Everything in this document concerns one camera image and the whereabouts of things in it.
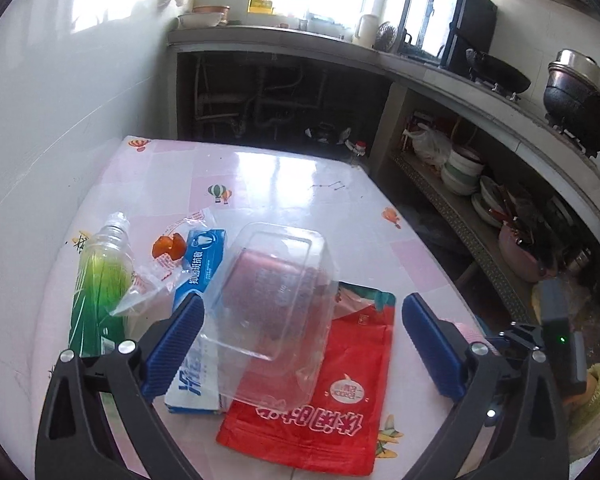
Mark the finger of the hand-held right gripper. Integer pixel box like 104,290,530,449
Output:
485,323,545,357

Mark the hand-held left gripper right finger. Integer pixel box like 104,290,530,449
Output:
401,293,572,480

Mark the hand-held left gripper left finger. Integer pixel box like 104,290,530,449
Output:
35,293,206,480

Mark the clear plastic bag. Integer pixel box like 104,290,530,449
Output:
109,208,216,318

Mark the blue white toothpaste box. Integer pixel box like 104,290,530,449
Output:
164,228,229,416

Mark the red snack bag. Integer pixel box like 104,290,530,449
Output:
216,280,397,477

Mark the green plastic bottle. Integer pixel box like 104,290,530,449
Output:
69,212,136,358

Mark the clear plastic food container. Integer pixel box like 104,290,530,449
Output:
197,221,342,406

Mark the green fluffy cushion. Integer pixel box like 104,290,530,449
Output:
567,362,600,441

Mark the pink basin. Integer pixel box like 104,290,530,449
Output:
497,220,556,283

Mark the orange food scrap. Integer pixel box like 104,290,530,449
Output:
152,234,187,260

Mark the patterned lower shelf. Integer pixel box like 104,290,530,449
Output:
390,152,536,326

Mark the stack of plates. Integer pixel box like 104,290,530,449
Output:
472,177,511,226

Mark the stack of white bowls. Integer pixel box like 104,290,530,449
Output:
440,145,486,196

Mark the white plastic bag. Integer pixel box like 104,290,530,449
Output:
410,122,453,168

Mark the black pot with steel lid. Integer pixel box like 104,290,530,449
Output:
543,50,600,156

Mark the black wok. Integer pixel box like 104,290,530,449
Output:
466,49,532,96

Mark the concrete kitchen counter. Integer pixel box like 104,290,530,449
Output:
167,25,600,241

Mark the black microwave oven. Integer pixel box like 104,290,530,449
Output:
397,0,498,68

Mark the metal strainer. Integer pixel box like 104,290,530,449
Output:
375,21,398,52

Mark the cream mug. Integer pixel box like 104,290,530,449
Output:
352,14,381,48

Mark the white bowl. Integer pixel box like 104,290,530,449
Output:
177,12,226,29

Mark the copper pot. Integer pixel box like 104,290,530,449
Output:
192,5,231,23

